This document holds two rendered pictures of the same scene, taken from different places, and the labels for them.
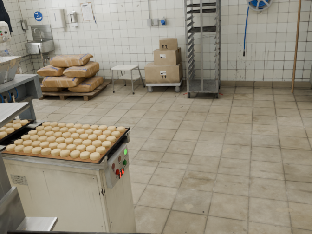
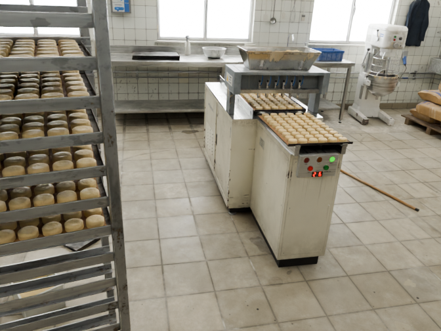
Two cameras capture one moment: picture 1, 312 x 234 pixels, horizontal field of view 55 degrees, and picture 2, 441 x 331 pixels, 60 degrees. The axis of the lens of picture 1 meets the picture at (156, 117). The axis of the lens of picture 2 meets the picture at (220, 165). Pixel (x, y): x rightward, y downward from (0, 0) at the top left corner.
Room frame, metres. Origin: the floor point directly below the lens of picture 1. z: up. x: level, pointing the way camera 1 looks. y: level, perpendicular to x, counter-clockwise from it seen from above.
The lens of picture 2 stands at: (-0.12, -1.21, 1.65)
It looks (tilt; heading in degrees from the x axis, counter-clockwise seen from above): 24 degrees down; 58
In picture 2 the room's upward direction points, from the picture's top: 3 degrees clockwise
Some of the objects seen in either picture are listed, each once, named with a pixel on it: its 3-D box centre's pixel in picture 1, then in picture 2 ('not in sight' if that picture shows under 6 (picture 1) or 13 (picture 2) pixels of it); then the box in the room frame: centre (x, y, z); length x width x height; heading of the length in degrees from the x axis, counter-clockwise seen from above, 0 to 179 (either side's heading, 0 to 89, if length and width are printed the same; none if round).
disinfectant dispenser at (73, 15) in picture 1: (72, 19); not in sight; (5.97, 1.42, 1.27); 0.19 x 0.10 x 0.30; 161
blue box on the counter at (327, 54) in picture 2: not in sight; (326, 54); (4.17, 2.89, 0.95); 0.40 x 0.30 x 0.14; 164
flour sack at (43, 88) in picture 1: (57, 83); (438, 114); (5.53, 1.78, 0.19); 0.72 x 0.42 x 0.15; 163
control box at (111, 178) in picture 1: (117, 165); (317, 165); (1.45, 0.23, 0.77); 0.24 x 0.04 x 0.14; 160
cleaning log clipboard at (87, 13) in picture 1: (87, 13); not in sight; (5.96, 1.11, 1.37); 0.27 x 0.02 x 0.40; 71
